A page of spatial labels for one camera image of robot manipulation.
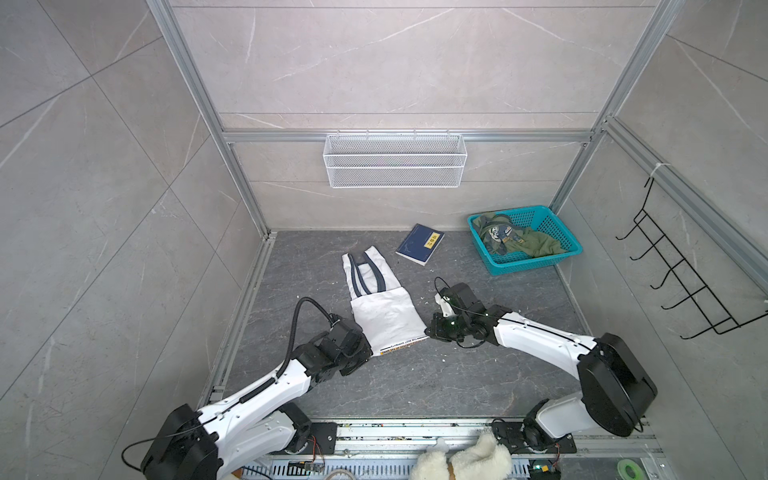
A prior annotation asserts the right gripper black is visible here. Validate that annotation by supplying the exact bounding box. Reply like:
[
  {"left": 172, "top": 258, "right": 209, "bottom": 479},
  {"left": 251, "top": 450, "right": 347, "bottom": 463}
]
[{"left": 423, "top": 312, "right": 470, "bottom": 342}]

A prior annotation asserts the white tank top navy trim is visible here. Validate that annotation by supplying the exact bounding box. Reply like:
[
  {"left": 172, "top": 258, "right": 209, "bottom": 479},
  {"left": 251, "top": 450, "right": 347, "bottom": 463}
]
[{"left": 342, "top": 246, "right": 427, "bottom": 356}]

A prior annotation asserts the green tank top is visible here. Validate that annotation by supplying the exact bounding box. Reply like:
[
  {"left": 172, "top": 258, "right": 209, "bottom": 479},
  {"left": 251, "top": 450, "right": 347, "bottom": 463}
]
[{"left": 471, "top": 212, "right": 566, "bottom": 258}]

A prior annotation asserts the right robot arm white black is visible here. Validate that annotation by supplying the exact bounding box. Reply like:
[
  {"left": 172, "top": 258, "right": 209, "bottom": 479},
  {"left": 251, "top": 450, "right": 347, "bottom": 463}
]
[{"left": 425, "top": 283, "right": 658, "bottom": 454}]

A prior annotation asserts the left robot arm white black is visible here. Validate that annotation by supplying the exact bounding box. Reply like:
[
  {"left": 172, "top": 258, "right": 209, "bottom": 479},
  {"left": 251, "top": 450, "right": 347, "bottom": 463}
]
[{"left": 127, "top": 297, "right": 377, "bottom": 479}]

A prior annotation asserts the navy blue book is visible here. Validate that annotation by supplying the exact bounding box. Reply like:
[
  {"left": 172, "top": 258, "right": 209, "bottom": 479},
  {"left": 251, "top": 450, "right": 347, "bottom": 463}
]
[{"left": 395, "top": 224, "right": 445, "bottom": 266}]

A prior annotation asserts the teal plastic basket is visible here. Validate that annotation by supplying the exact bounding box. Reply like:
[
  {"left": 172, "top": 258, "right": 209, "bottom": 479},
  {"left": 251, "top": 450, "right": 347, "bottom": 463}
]
[{"left": 467, "top": 206, "right": 582, "bottom": 276}]

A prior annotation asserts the white fluffy plush toy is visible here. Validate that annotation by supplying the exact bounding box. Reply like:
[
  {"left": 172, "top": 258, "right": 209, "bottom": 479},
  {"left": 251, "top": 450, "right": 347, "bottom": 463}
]
[{"left": 409, "top": 431, "right": 513, "bottom": 480}]

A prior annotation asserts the green tape roll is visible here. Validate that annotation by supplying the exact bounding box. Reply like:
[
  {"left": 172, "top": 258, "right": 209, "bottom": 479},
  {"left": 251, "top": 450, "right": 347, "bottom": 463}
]
[{"left": 616, "top": 458, "right": 647, "bottom": 480}]

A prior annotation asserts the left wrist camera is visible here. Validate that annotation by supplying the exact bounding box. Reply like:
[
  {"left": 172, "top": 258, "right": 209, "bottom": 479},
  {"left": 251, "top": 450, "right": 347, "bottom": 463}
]
[{"left": 319, "top": 320, "right": 364, "bottom": 362}]

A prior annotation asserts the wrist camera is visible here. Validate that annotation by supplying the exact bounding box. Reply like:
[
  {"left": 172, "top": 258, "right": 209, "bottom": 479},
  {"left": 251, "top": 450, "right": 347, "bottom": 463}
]
[
  {"left": 319, "top": 320, "right": 364, "bottom": 362},
  {"left": 440, "top": 283, "right": 486, "bottom": 315}
]

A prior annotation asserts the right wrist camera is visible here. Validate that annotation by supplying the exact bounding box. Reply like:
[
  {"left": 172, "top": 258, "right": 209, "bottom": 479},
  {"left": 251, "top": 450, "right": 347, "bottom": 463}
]
[{"left": 440, "top": 283, "right": 486, "bottom": 315}]

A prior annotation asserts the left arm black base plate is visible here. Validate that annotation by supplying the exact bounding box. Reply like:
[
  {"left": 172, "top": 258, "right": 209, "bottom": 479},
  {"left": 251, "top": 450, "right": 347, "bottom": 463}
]
[{"left": 293, "top": 422, "right": 339, "bottom": 455}]

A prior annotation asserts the aluminium mounting rail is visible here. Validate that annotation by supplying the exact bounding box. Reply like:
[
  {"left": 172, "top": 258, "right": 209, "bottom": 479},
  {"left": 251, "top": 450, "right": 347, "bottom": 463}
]
[{"left": 223, "top": 418, "right": 675, "bottom": 479}]

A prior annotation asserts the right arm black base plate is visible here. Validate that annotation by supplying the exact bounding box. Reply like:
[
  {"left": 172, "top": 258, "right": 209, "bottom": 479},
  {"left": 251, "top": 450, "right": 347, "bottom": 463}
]
[{"left": 489, "top": 418, "right": 577, "bottom": 454}]

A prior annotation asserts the white wire mesh shelf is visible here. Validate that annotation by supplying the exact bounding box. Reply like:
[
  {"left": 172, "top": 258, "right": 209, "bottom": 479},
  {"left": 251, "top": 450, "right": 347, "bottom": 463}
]
[{"left": 323, "top": 133, "right": 468, "bottom": 189}]

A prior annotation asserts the black wire hook rack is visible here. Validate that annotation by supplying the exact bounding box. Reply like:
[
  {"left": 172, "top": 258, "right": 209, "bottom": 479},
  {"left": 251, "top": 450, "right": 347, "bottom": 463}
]
[{"left": 615, "top": 178, "right": 767, "bottom": 341}]

